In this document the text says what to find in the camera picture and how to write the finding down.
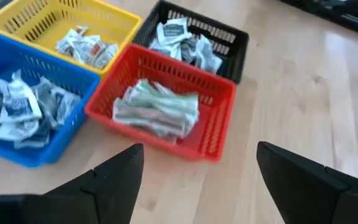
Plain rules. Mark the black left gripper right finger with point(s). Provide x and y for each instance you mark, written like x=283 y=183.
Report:
x=300 y=186

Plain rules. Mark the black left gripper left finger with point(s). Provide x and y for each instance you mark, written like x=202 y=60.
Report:
x=104 y=193

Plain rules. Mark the green white bandage strip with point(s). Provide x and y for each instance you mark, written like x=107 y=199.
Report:
x=166 y=99
x=141 y=88
x=154 y=113
x=148 y=124
x=166 y=133

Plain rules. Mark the white grey-print packet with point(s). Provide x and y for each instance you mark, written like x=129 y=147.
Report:
x=110 y=55

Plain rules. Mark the red plastic basket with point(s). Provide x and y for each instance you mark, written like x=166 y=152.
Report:
x=216 y=124

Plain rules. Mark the blue plastic basket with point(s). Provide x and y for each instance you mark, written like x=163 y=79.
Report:
x=73 y=77

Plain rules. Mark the black plastic basket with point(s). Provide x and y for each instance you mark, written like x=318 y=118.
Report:
x=235 y=46

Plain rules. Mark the yellow plastic basket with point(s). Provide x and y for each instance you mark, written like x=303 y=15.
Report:
x=42 y=18

